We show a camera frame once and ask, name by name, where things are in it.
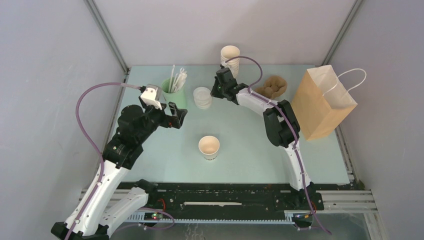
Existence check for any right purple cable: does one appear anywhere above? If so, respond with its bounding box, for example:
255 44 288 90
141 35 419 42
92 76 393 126
221 55 332 235

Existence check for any brown paper bag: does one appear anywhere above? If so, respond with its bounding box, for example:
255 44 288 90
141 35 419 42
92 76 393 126
291 65 367 141

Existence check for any single white paper cup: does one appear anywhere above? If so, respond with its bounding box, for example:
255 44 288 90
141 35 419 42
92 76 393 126
198 135 220 161

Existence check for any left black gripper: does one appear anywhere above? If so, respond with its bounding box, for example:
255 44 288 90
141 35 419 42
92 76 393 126
137 101 187 143

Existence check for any green straw holder cup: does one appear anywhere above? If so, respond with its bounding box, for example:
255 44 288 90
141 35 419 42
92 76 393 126
161 78 187 109

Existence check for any brown pulp cup carrier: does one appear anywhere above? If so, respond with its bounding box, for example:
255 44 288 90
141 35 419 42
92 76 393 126
254 75 288 100

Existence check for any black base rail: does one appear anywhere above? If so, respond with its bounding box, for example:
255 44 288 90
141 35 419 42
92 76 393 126
76 181 379 229

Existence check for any wrapped white straws bundle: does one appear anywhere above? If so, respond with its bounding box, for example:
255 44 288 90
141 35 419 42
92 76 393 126
168 67 188 94

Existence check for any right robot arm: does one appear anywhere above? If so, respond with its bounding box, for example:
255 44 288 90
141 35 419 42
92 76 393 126
211 67 315 209

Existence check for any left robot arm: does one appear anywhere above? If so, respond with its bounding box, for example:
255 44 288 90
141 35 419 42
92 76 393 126
50 102 188 240

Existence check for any stack of paper cups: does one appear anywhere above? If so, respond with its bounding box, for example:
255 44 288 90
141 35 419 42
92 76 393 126
220 45 240 78

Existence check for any white plastic lids stack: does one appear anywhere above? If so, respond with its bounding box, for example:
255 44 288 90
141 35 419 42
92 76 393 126
193 87 212 109

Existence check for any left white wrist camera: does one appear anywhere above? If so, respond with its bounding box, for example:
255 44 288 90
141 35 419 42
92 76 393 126
139 84 163 110

